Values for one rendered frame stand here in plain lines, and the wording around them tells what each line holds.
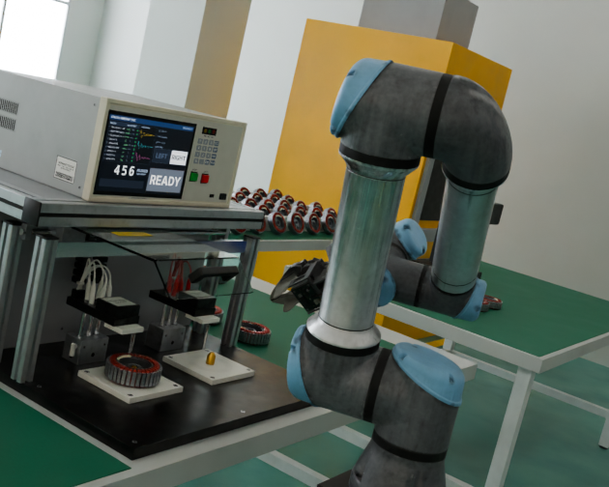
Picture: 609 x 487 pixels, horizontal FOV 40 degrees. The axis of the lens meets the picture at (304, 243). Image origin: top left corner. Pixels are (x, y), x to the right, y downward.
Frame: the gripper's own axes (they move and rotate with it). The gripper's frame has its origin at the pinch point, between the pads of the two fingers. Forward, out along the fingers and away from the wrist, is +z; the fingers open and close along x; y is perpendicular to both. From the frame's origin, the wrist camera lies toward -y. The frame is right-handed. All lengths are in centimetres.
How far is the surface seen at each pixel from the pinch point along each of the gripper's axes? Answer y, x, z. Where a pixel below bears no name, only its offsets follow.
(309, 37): -390, -6, 144
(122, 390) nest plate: 26.4, -5.9, 23.7
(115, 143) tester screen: -0.4, -43.5, 9.1
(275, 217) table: -201, 41, 124
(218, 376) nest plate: 4.9, 9.4, 22.3
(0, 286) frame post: 25, -35, 33
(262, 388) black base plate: 1.9, 17.7, 17.5
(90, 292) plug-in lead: 12.0, -22.6, 28.3
